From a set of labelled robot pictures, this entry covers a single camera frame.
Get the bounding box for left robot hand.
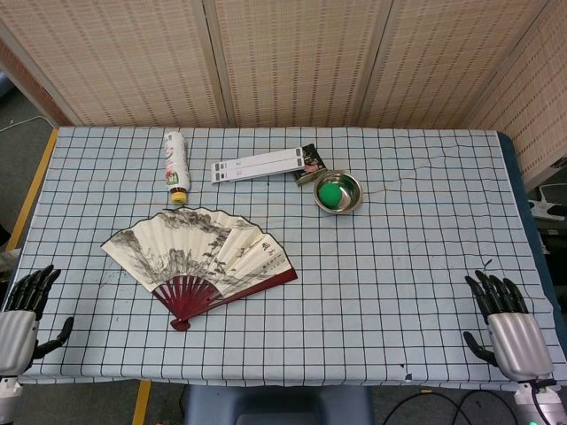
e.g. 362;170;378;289
0;264;75;377

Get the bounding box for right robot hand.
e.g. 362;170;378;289
462;269;555;383

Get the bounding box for paper folding fan red ribs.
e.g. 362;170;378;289
100;206;299;332

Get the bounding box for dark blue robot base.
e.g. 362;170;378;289
183;383;376;425

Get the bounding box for light blue checked tablecloth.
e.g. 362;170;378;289
0;126;562;390

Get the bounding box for short yellow floor tape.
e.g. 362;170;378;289
131;380;151;425

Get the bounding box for white plastic chair base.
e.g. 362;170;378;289
529;183;567;222

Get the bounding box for long yellow floor tape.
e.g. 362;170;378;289
6;127;58;249

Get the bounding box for stainless steel bowl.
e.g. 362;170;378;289
313;172;363;217

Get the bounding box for green ball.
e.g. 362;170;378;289
319;184;343;208

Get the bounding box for white bottle yellow cap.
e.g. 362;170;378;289
163;131;191;205

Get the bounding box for dark printed packet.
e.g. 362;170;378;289
294;143;328;186

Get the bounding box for white rectangular box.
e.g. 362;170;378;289
210;145;309;183

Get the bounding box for bamboo folding screen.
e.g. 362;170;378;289
0;0;567;181

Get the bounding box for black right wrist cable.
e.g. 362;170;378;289
533;378;560;425

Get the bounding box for black floor cable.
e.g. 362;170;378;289
383;388;517;425

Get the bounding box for white floor cable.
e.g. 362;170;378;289
0;115;50;133

